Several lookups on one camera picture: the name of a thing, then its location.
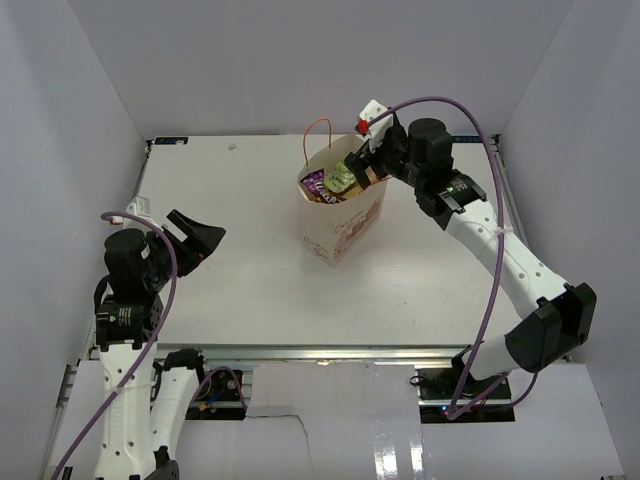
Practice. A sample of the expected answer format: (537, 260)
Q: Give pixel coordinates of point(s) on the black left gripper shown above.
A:
(200, 241)

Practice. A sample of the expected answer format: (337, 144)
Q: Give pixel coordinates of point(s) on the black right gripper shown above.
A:
(358, 167)

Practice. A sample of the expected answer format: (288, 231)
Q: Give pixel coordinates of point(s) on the green snack packet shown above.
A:
(340, 179)

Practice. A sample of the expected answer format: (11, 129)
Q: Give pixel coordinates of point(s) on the brown chocolate bar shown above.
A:
(313, 187)

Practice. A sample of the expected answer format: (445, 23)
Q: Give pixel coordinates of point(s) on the cream paper bag orange handles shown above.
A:
(330, 231)

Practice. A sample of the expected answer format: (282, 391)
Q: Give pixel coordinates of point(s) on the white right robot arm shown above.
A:
(556, 316)

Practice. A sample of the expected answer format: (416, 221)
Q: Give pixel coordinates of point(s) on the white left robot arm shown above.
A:
(146, 402)

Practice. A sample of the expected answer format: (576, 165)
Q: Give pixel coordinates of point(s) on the right blue table label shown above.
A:
(465, 139)

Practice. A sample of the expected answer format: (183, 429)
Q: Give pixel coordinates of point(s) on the blue table label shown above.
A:
(465, 139)
(170, 140)

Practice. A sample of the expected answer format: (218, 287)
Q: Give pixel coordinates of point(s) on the left blue table label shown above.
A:
(170, 140)

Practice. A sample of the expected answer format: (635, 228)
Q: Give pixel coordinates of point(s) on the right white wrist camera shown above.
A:
(372, 117)

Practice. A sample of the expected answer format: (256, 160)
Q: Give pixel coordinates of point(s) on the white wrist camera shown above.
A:
(372, 117)
(139, 206)

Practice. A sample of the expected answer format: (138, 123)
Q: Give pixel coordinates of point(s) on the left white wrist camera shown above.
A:
(139, 206)

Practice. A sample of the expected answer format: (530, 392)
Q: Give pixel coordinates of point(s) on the aluminium table edge rail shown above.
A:
(319, 353)

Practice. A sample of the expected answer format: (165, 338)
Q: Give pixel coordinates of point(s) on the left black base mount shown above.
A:
(224, 389)

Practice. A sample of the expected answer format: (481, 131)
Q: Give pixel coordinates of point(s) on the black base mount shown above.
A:
(224, 389)
(435, 388)

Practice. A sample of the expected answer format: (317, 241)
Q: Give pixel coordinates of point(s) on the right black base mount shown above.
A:
(435, 388)

